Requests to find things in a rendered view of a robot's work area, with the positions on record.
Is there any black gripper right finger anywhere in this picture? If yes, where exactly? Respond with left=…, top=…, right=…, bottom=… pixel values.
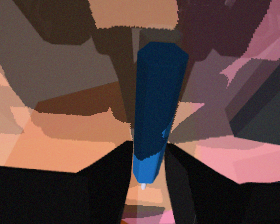
left=164, top=143, right=280, bottom=224

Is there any grey flat rectangular slab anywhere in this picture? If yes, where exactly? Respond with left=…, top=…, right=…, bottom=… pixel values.
left=229, top=64, right=280, bottom=145

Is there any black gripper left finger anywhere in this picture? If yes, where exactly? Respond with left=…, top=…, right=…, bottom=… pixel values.
left=0, top=140, right=134, bottom=224

